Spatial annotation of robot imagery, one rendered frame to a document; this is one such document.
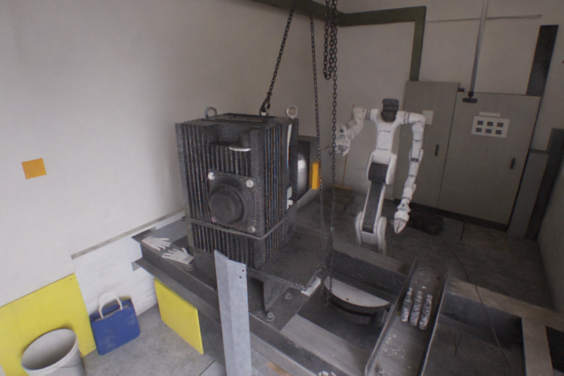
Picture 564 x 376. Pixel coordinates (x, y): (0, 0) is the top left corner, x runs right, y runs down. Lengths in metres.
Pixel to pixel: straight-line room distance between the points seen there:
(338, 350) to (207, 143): 1.14
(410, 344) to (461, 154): 2.85
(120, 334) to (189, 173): 1.42
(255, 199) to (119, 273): 1.46
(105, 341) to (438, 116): 3.98
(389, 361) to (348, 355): 0.18
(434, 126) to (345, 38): 1.79
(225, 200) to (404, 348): 1.06
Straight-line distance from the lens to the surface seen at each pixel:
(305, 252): 1.66
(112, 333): 2.52
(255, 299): 1.72
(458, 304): 2.13
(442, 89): 3.99
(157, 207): 2.52
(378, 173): 2.33
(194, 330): 2.28
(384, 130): 2.34
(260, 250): 1.45
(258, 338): 1.87
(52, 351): 2.52
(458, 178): 4.15
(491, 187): 4.16
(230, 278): 1.41
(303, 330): 1.59
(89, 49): 2.18
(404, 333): 1.66
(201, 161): 1.47
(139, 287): 2.66
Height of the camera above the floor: 1.85
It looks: 18 degrees down
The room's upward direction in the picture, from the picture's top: straight up
